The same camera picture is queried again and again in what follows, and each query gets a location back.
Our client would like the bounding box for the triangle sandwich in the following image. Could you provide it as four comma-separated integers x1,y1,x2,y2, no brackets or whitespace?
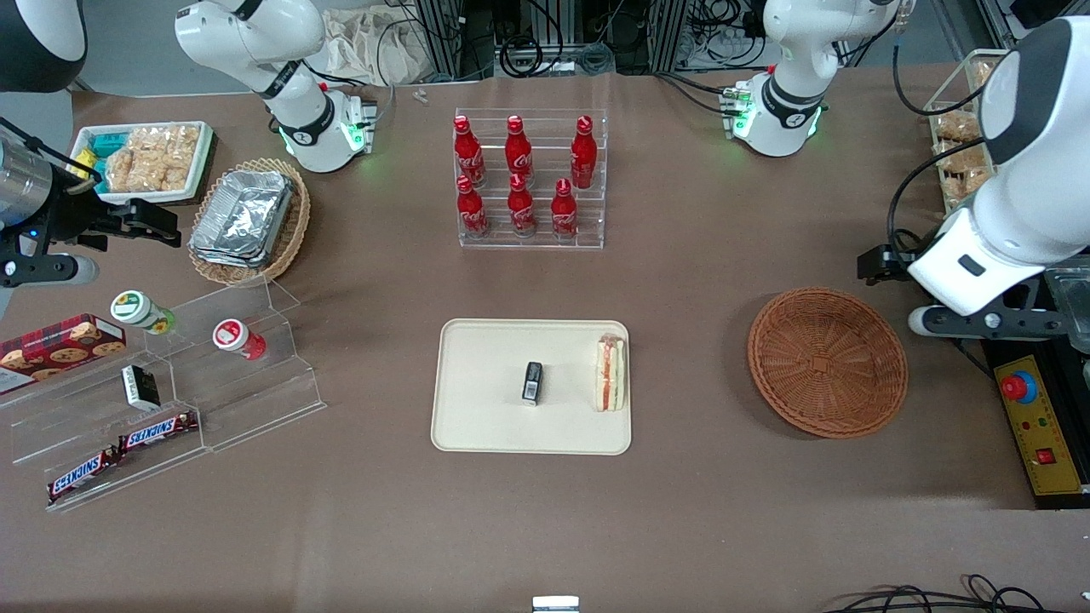
594,334,628,413

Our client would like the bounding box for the round brown wicker basket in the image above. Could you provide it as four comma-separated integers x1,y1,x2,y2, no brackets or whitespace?
748,288,909,440

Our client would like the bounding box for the small black white box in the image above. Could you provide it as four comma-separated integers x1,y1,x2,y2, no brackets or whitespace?
122,364,161,411

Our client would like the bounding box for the red cola bottle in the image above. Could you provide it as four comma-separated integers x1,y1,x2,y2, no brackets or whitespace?
456,175,491,239
508,174,537,238
453,115,486,188
504,115,535,186
550,178,580,241
570,115,599,190

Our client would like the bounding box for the clear acrylic stepped stand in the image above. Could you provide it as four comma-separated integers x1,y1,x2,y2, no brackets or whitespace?
0,277,327,513

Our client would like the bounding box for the silver foil tray in machine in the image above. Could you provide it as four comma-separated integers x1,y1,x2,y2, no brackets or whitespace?
1046,266,1090,354

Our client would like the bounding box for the black cable bundle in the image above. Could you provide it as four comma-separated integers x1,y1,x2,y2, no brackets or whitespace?
822,575,1090,613

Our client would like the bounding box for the cream plastic serving tray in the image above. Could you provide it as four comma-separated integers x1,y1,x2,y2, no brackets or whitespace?
431,318,633,456

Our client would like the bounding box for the black coiled cable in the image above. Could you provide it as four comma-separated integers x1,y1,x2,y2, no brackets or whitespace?
498,34,546,79

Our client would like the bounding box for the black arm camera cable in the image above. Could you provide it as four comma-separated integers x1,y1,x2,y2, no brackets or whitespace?
886,38,1010,256

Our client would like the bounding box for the black sealing machine yellow panel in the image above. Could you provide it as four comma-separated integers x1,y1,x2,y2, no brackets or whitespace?
954,264,1090,510

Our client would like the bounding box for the oval light wicker basket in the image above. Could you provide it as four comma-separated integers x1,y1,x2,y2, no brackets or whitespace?
187,158,312,288

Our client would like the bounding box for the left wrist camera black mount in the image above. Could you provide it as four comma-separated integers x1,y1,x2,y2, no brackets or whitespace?
908,302,1076,339

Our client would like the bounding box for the white plastic bin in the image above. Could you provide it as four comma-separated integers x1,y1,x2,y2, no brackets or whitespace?
68,121,215,207

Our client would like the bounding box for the beige cloth bag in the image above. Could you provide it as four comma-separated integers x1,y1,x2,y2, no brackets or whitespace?
319,4,427,86

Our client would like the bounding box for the green cup sunflower lid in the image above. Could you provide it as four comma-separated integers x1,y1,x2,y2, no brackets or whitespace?
111,290,177,335

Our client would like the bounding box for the stack of foil trays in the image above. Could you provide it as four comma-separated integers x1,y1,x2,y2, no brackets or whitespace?
189,170,295,269

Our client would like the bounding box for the clear bag of rice crackers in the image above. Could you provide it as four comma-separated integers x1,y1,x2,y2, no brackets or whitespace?
104,140,158,193
128,125,202,190

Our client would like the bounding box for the right gripper silver body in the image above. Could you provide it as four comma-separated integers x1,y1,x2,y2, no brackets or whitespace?
0,140,57,232

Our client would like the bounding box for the clear acrylic bottle rack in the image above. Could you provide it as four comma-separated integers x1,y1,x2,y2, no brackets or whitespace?
454,108,610,250

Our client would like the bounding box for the white wire rack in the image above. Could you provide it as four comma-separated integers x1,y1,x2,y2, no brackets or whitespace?
924,49,1018,218

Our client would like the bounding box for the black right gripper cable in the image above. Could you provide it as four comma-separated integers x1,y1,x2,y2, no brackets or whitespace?
0,115,103,197

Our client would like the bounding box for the red chocolate cookie box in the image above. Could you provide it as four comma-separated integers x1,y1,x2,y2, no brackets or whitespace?
0,313,127,394

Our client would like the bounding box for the aluminium frame post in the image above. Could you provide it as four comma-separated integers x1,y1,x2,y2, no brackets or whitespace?
650,0,687,74
416,0,466,82

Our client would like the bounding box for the Snickers chocolate bar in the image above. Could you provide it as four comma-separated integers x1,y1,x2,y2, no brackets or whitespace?
47,449,120,503
118,411,198,452

